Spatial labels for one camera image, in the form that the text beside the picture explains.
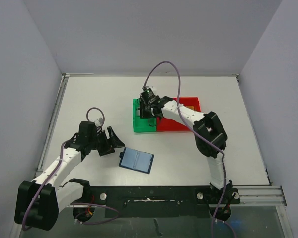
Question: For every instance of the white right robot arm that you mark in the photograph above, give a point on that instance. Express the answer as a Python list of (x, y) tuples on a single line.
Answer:
[(210, 136)]

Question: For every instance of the blue leather card holder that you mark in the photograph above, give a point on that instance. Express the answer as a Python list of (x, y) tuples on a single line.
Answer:
[(136, 160)]

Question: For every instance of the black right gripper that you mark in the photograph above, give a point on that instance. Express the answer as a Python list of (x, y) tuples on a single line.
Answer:
[(144, 110)]

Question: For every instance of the right red plastic bin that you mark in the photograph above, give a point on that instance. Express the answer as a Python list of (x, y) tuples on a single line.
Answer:
[(190, 101)]

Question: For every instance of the middle red plastic bin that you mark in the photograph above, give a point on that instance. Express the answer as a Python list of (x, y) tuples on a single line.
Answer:
[(168, 125)]

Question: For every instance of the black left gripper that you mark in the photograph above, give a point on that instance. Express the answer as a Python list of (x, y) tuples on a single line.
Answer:
[(115, 143)]

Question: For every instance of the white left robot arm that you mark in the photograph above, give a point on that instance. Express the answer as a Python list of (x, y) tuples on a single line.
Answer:
[(39, 201)]

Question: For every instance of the red plastic bin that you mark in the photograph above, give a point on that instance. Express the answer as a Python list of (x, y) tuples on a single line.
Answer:
[(190, 101), (168, 125)]

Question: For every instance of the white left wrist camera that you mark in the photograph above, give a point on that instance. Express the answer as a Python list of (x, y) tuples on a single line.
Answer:
[(99, 122)]

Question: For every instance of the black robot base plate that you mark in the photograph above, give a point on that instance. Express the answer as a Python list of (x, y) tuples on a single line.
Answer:
[(161, 201)]

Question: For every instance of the green plastic bin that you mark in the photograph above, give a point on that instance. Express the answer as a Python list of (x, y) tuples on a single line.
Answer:
[(141, 125)]

